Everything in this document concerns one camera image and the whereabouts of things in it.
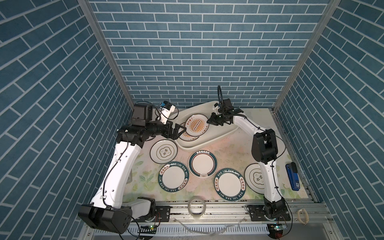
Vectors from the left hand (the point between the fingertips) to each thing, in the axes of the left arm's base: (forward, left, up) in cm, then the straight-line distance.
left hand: (178, 125), depth 69 cm
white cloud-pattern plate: (-15, -42, -32) cm, 54 cm away
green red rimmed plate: (-4, -12, -33) cm, 35 cm away
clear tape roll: (-32, -9, -31) cm, 46 cm away
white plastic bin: (+15, -21, -27) cm, 38 cm away
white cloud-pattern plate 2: (+4, +13, -33) cm, 35 cm away
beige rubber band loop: (-35, -62, -30) cm, 77 cm away
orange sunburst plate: (+16, -1, -32) cm, 35 cm away
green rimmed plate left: (-13, +5, -32) cm, 35 cm away
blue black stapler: (-14, -64, -29) cm, 72 cm away
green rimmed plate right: (-17, -27, -32) cm, 45 cm away
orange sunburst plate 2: (+20, -9, -25) cm, 33 cm away
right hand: (+22, -15, -21) cm, 34 cm away
